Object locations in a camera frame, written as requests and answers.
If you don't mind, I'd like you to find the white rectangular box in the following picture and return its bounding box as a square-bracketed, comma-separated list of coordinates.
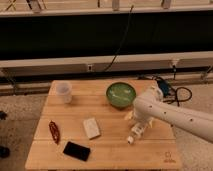
[83, 118, 101, 139]

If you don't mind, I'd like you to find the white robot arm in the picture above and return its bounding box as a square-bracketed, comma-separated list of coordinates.
[125, 86, 213, 143]

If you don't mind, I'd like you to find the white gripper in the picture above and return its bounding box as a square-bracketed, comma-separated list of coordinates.
[124, 110, 153, 128]

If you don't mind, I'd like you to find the green ceramic bowl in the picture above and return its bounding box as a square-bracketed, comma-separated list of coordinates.
[106, 82, 136, 108]

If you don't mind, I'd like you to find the black hanging cable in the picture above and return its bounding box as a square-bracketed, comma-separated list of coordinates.
[103, 3, 135, 72]

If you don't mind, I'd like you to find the red brown hair clip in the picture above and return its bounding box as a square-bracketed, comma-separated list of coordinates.
[49, 121, 60, 144]

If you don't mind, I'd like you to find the black rectangular pouch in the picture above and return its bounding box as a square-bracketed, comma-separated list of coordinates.
[63, 142, 90, 161]

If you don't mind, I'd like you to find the wall power outlet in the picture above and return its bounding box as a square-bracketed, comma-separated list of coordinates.
[88, 65, 93, 72]

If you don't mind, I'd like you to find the clear plastic bottle white label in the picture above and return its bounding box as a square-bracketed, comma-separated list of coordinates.
[127, 122, 147, 144]

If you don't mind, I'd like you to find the black cable on floor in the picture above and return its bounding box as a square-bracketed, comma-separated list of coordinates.
[153, 76, 193, 107]

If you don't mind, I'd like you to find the clear plastic cup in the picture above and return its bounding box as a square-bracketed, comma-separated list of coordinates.
[56, 82, 72, 103]

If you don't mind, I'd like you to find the wooden folding table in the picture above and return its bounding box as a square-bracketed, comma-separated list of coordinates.
[25, 80, 181, 171]

